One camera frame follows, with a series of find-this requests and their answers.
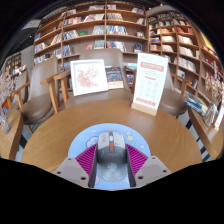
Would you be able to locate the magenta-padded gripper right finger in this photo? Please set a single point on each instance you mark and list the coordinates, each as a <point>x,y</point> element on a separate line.
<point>151,170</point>

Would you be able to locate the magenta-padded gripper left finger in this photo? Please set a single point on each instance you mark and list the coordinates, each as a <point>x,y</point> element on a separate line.
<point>71,170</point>

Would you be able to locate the grey computer mouse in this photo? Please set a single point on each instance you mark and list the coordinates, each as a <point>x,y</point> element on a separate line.
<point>111,153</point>

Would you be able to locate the brown padded wooden armchair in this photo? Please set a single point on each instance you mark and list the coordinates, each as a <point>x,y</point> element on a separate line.
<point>38,100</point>
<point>173,100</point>
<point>100,53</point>

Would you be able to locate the stack of books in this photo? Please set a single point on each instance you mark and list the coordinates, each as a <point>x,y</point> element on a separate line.
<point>196,103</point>

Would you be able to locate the glass vase with pale flowers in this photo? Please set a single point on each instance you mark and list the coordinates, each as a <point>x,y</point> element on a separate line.
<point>211,115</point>

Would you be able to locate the small white card sign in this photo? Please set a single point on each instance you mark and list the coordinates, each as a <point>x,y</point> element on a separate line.
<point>220,118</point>

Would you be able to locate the white red sign stand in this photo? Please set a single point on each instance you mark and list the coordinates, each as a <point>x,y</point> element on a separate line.
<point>150,80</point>

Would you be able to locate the white framed flower picture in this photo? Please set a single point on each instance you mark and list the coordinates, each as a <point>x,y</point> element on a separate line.
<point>89,77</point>

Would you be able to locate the dark book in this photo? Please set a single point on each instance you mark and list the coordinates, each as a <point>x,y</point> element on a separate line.
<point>114,76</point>

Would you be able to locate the small distant bookshelf unit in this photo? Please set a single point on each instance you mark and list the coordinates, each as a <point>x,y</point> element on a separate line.
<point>15,63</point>

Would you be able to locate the curved wooden bookshelf unit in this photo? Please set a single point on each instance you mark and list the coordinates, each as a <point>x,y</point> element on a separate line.
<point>180,43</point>

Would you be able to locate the wide wooden bookshelf unit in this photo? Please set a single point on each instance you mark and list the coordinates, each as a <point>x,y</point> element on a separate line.
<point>90,30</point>

